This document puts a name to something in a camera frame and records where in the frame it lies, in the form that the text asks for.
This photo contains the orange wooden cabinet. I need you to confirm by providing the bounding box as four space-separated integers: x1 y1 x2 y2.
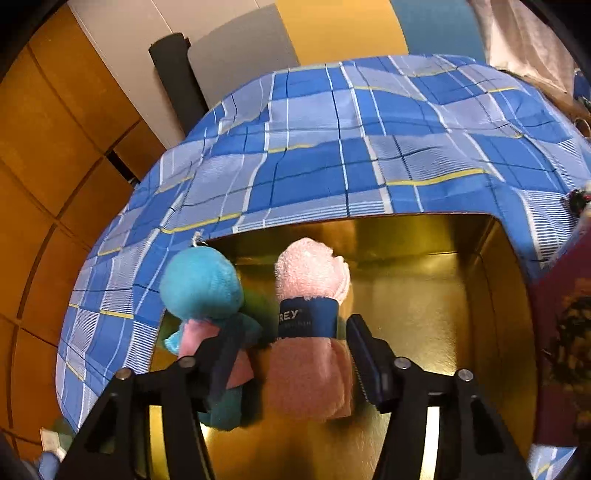
0 4 167 462

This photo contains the beige cloth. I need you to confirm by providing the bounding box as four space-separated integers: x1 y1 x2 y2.
466 0 578 93

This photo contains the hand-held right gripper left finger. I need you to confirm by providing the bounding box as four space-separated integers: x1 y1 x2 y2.
55 318 259 480

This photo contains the pink towel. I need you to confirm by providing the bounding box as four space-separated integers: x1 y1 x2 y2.
265 237 356 421

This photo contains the black rolled mat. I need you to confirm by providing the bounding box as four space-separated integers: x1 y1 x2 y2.
148 33 209 139

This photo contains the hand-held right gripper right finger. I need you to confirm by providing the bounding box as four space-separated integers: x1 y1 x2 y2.
345 314 536 480

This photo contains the gold metal tin box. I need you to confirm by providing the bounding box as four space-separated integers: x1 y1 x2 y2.
148 212 541 480

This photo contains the blue plaid bed sheet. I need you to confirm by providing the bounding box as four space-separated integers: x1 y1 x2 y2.
55 54 591 480

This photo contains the teal plush toy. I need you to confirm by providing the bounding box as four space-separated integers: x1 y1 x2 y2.
159 247 264 432

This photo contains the dark red floral box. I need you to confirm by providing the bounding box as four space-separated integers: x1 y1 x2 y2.
529 235 591 448

